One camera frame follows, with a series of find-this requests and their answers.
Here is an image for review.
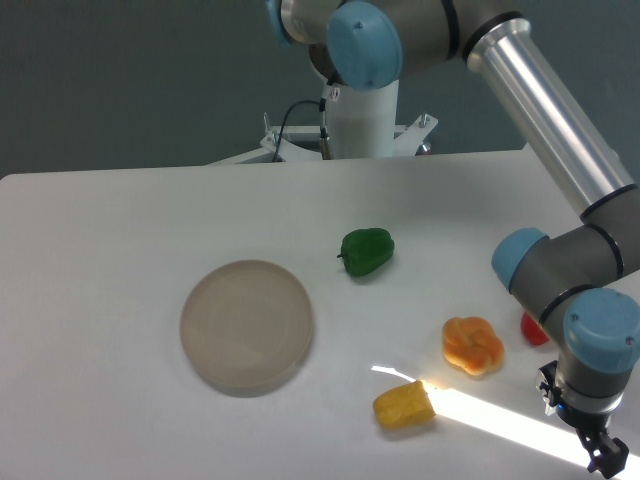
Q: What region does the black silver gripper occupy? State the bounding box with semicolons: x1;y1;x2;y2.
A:
536;360;628;474

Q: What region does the red toy pepper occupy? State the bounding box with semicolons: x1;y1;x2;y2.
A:
520;312;549;346

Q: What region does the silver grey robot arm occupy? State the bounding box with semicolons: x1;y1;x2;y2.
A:
266;1;639;479

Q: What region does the green toy pepper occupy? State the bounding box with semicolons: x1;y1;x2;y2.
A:
338;228;395;278

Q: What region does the orange knotted bread roll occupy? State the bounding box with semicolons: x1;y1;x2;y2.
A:
442;317;505;377

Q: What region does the yellow toy food piece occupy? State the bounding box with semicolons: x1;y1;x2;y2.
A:
373;380;436;430

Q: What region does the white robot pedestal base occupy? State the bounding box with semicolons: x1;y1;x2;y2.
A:
215;81;439;166

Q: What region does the black cable with connector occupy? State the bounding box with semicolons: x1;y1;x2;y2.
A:
272;69;344;162

